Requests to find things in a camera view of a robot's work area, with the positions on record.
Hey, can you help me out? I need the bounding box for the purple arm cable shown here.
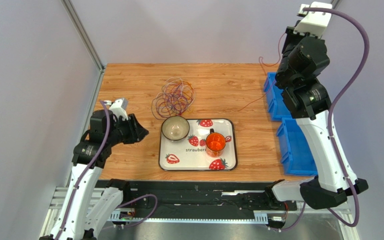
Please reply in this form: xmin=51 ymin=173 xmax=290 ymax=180
xmin=268 ymin=7 xmax=370 ymax=232
xmin=53 ymin=99 xmax=158 ymax=240

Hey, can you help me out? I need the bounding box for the near blue plastic bin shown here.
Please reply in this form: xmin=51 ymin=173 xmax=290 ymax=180
xmin=276 ymin=118 xmax=318 ymax=177

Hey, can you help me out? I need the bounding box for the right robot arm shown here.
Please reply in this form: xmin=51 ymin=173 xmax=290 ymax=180
xmin=265 ymin=26 xmax=369 ymax=210

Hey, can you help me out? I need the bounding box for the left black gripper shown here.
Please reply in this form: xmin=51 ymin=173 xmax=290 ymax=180
xmin=105 ymin=113 xmax=149 ymax=147

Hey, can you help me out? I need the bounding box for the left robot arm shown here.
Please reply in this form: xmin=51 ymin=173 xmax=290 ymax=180
xmin=41 ymin=110 xmax=149 ymax=240

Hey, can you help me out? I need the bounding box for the orange transparent mug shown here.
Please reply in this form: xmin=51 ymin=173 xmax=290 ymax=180
xmin=205 ymin=128 xmax=227 ymax=158

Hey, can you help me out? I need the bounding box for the red cable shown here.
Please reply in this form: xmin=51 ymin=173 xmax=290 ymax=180
xmin=236 ymin=31 xmax=288 ymax=112

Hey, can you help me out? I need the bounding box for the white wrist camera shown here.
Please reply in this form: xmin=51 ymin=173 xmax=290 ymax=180
xmin=109 ymin=97 xmax=129 ymax=121
xmin=293 ymin=1 xmax=333 ymax=39

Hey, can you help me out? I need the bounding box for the aluminium frame rail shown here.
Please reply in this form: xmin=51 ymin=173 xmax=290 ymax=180
xmin=38 ymin=186 xmax=359 ymax=240

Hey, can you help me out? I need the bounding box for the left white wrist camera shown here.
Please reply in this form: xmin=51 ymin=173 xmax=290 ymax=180
xmin=109 ymin=97 xmax=129 ymax=121

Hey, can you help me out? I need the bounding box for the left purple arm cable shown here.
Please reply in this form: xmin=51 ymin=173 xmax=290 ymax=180
xmin=53 ymin=99 xmax=158 ymax=240

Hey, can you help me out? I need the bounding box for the beige ceramic bowl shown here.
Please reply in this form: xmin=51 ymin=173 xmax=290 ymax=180
xmin=161 ymin=116 xmax=190 ymax=141

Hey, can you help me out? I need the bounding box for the far blue plastic bin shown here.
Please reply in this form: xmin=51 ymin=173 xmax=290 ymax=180
xmin=263 ymin=72 xmax=292 ymax=121

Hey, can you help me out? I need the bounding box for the white strawberry tray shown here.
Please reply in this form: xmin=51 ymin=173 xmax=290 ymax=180
xmin=159 ymin=118 xmax=238 ymax=171

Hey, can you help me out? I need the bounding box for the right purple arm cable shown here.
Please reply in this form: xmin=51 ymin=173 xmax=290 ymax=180
xmin=268 ymin=7 xmax=370 ymax=232

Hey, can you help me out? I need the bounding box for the tangled cable bundle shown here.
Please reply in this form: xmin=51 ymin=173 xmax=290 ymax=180
xmin=151 ymin=76 xmax=197 ymax=121

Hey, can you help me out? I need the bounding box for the blue plastic bin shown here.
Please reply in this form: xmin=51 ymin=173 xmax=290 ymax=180
xmin=263 ymin=72 xmax=292 ymax=121
xmin=276 ymin=118 xmax=318 ymax=177

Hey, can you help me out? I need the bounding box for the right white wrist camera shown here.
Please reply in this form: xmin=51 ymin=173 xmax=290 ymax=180
xmin=293 ymin=1 xmax=333 ymax=39

